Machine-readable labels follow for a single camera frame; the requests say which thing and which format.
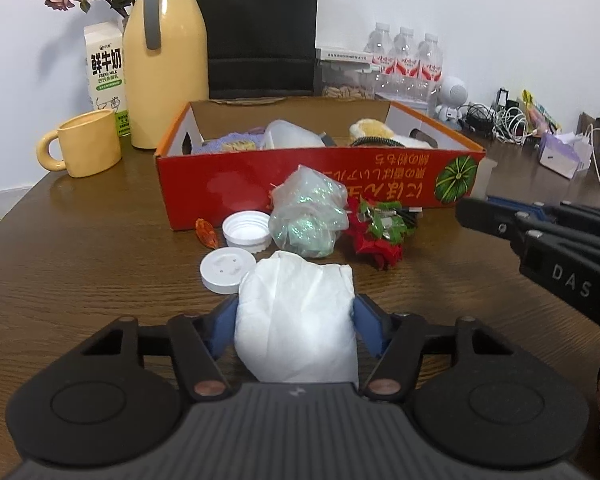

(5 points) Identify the white bottle cap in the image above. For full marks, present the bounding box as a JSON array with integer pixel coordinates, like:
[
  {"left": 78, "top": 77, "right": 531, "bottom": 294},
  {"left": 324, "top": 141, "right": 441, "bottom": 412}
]
[{"left": 222, "top": 210, "right": 272, "bottom": 254}]

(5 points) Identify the white round disc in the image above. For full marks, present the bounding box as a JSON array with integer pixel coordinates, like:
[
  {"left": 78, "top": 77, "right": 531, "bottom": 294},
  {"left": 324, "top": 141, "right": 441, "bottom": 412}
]
[{"left": 199, "top": 247, "right": 257, "bottom": 295}]

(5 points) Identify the purple tissue pack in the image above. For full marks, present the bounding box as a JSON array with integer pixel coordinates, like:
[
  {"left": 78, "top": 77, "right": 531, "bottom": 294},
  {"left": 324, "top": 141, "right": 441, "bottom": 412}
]
[{"left": 539, "top": 132, "right": 593, "bottom": 180}]

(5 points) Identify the orange candy wrapper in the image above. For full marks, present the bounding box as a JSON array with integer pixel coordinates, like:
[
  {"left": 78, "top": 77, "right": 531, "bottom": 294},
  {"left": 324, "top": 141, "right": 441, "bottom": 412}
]
[{"left": 195, "top": 218, "right": 220, "bottom": 250}]

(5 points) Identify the colourful snack packet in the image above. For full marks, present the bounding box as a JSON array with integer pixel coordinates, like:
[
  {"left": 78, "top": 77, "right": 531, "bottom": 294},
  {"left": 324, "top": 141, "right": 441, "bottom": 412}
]
[{"left": 521, "top": 89, "right": 562, "bottom": 136}]

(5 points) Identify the iridescent plastic bag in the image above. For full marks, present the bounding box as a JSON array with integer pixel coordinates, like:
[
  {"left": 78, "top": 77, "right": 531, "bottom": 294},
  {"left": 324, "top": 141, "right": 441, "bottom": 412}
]
[{"left": 268, "top": 165, "right": 349, "bottom": 258}]

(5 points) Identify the orange pumpkin cardboard box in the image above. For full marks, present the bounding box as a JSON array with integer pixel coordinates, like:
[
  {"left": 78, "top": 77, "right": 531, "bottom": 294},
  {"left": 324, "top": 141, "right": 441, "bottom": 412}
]
[{"left": 155, "top": 98, "right": 486, "bottom": 231}]

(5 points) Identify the white robot toy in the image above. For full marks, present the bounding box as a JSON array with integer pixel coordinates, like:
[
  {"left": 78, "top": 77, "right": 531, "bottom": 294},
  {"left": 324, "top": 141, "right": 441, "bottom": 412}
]
[{"left": 434, "top": 77, "right": 468, "bottom": 130}]

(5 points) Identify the yellow white plush toy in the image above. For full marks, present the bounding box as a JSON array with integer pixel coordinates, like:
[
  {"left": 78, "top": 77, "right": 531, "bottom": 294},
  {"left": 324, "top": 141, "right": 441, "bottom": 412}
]
[{"left": 349, "top": 118, "right": 431, "bottom": 150}]

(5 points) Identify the clear plastic box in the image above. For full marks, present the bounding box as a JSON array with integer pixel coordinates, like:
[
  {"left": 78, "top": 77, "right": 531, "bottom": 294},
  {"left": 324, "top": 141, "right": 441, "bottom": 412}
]
[{"left": 262, "top": 119, "right": 325, "bottom": 150}]

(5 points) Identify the yellow ceramic mug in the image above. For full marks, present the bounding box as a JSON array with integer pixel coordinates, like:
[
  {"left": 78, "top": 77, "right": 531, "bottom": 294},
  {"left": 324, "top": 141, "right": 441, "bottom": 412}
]
[{"left": 36, "top": 108, "right": 122, "bottom": 178}]

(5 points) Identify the water bottle right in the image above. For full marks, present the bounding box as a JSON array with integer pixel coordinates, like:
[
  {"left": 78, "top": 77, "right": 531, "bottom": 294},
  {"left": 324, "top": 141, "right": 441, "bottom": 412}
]
[{"left": 417, "top": 32, "right": 443, "bottom": 102}]

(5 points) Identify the water bottle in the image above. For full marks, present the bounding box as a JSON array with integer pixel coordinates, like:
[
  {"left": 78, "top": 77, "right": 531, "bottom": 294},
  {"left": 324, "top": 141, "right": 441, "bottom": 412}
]
[
  {"left": 417, "top": 32, "right": 443, "bottom": 102},
  {"left": 393, "top": 27, "right": 419, "bottom": 98},
  {"left": 364, "top": 22, "right": 396, "bottom": 92}
]

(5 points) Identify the water bottle middle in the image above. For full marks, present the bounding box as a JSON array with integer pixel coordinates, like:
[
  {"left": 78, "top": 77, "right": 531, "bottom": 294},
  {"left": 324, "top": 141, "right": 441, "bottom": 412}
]
[{"left": 393, "top": 27, "right": 419, "bottom": 98}]

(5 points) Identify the clear seed container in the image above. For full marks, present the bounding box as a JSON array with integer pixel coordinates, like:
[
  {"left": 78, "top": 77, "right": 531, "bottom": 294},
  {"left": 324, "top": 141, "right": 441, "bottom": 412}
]
[{"left": 314, "top": 61, "right": 376, "bottom": 100}]

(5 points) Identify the water bottle left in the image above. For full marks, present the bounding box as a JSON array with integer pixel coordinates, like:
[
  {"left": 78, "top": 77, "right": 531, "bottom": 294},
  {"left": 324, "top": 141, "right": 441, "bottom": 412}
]
[{"left": 364, "top": 22, "right": 396, "bottom": 92}]

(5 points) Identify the white flat box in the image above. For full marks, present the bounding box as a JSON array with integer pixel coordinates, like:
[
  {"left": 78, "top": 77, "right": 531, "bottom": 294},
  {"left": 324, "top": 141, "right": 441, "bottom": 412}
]
[{"left": 316, "top": 47, "right": 373, "bottom": 64}]

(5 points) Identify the yellow thermos jug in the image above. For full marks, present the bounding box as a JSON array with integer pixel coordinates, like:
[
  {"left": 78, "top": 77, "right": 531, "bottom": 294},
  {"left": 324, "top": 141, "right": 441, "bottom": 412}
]
[{"left": 123, "top": 0, "right": 209, "bottom": 150}]

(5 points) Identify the white milk carton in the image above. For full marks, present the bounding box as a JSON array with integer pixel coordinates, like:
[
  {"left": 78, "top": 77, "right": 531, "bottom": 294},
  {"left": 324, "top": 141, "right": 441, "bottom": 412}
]
[{"left": 83, "top": 22, "right": 130, "bottom": 136}]

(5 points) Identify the black paper bag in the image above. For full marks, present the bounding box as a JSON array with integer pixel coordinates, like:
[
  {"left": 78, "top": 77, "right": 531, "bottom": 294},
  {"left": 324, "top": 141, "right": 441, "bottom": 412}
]
[{"left": 197, "top": 0, "right": 317, "bottom": 100}]

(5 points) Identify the white tangled cable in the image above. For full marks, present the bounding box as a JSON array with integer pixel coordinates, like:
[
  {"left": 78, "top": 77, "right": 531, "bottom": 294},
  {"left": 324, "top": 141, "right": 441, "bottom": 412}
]
[{"left": 492, "top": 106, "right": 531, "bottom": 148}]

